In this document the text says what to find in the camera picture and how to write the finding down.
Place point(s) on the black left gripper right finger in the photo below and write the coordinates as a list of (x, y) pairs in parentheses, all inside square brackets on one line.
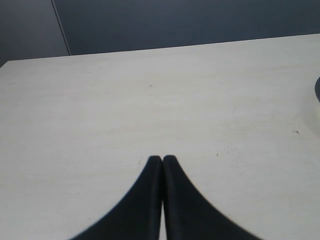
[(188, 215)]

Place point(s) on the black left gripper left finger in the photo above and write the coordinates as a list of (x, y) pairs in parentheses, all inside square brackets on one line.
[(137, 216)]

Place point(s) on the round steel bowl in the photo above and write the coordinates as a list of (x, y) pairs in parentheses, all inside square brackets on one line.
[(317, 89)]

